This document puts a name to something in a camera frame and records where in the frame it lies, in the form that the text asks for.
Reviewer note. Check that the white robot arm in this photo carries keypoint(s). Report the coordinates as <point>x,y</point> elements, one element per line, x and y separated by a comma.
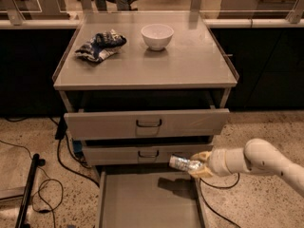
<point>257,157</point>

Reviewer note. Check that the silver blue redbull can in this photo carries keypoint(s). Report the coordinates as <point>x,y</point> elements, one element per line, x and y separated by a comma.
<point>184,164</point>

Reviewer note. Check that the white ceramic bowl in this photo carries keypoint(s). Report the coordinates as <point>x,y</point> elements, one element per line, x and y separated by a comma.
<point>157,36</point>

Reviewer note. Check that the grey drawer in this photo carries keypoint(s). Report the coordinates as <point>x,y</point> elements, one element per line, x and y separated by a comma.
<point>148,196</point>
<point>145,124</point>
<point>111,155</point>

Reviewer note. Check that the dark background desk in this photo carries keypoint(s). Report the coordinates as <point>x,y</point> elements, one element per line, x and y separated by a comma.
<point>255,9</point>

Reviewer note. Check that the grey metal drawer cabinet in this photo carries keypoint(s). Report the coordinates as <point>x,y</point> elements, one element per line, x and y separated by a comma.
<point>190,73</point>

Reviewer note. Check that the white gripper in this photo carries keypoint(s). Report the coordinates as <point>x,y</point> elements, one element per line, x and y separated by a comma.
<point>218,162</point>

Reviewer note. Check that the black metal stand pole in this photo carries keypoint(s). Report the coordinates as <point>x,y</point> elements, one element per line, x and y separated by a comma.
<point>35,162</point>

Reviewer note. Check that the white counter rail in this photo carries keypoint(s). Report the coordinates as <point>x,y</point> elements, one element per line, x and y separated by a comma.
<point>212,23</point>

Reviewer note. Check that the blue white chip bag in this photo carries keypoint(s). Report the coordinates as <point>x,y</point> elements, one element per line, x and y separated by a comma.
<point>101,46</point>

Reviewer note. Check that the grey top drawer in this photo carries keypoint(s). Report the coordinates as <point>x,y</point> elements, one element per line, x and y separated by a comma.
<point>145,124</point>

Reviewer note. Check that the grey bottom drawer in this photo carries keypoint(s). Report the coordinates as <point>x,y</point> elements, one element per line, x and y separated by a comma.
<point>148,196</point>

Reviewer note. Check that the grey middle drawer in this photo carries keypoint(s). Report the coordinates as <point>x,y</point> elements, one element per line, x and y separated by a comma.
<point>111,155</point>

